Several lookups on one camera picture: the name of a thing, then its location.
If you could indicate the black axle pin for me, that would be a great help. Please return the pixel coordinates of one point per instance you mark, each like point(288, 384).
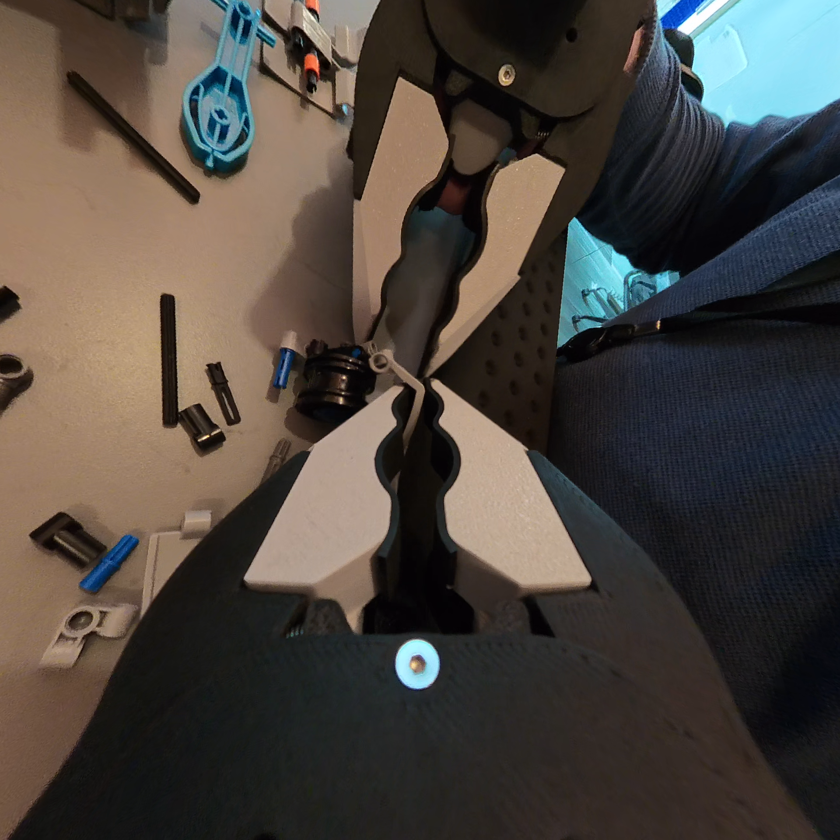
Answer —
point(224, 394)

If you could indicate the person's right forearm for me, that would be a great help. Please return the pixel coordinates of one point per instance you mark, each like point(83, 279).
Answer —
point(709, 170)

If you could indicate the office chair base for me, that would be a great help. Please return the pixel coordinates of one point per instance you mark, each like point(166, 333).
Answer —
point(610, 298)

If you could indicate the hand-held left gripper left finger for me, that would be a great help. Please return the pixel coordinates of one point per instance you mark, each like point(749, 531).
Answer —
point(321, 525)

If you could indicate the short black connector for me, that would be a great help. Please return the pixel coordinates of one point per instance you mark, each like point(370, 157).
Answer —
point(202, 428)

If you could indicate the small light grey block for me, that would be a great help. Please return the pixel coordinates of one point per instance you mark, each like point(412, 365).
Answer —
point(289, 341)

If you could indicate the small grey bracket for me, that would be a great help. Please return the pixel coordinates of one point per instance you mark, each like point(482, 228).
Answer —
point(410, 407)

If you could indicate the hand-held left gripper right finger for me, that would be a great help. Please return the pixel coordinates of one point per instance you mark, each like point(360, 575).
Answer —
point(518, 525)

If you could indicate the dark grey tube connector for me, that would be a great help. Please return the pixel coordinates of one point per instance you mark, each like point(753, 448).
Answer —
point(13, 380)

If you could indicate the black elbow with blue pin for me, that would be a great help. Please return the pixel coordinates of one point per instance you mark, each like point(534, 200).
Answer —
point(65, 541)

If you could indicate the small grey curved panel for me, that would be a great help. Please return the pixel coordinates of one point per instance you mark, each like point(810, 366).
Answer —
point(164, 558)

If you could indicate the short black axle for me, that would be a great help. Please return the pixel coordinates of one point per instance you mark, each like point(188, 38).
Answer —
point(169, 361)

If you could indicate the grey axle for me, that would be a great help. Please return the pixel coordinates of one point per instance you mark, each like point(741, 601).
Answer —
point(277, 459)

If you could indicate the blue brick separator tool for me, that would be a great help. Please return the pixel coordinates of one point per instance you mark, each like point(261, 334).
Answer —
point(220, 111)

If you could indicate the grey panels with orange pins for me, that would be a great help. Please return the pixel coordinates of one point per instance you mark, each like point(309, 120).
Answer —
point(315, 59)

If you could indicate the black wheel hub assembly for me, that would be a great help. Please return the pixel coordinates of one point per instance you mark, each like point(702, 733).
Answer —
point(334, 384)

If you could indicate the long black axle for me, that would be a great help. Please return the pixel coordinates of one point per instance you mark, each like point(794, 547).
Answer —
point(131, 134)

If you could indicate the small black pin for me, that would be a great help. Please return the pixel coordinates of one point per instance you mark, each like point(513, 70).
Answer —
point(6, 303)

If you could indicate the light grey perpendicular connector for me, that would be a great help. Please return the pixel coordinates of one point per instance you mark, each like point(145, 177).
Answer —
point(85, 630)

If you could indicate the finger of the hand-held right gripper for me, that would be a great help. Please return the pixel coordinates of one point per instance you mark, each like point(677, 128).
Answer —
point(518, 216)
point(394, 170)

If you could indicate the light grey pin connector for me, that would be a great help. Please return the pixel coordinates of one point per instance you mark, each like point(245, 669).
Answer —
point(369, 348)

